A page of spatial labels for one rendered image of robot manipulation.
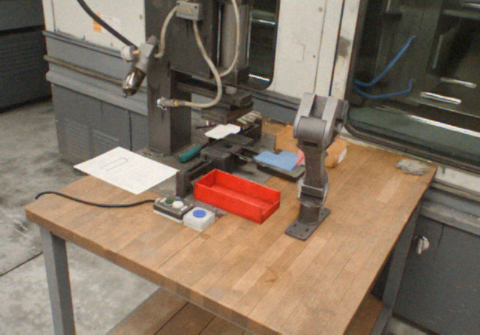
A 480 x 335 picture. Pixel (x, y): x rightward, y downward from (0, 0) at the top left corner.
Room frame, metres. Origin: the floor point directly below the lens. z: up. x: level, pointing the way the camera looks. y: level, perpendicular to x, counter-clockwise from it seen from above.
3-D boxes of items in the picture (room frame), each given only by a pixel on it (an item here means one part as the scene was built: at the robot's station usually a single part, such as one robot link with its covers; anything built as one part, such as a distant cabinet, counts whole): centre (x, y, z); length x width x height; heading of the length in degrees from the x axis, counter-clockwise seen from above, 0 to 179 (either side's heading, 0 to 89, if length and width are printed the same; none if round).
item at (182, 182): (1.38, 0.21, 0.95); 0.06 x 0.03 x 0.09; 152
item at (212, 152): (1.60, 0.09, 0.98); 0.20 x 0.10 x 0.01; 152
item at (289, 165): (1.48, -0.09, 1.00); 0.15 x 0.07 x 0.03; 62
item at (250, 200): (1.34, 0.04, 0.93); 0.25 x 0.12 x 0.06; 62
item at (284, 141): (1.76, -0.22, 0.93); 0.25 x 0.13 x 0.08; 62
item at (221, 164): (1.60, 0.09, 0.94); 0.20 x 0.10 x 0.07; 152
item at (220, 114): (1.62, 0.16, 1.22); 0.26 x 0.18 x 0.30; 62
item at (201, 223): (1.22, 0.14, 0.90); 0.07 x 0.07 x 0.06; 62
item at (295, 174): (1.62, -0.13, 0.91); 0.17 x 0.16 x 0.02; 152
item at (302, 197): (1.28, -0.19, 1.00); 0.09 x 0.06 x 0.06; 70
